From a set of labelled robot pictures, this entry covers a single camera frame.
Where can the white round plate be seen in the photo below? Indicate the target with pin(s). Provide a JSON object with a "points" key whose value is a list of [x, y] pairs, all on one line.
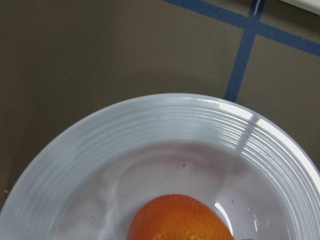
{"points": [[90, 181]]}

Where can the orange fruit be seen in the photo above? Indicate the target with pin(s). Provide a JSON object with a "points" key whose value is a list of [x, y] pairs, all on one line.
{"points": [[177, 217]]}

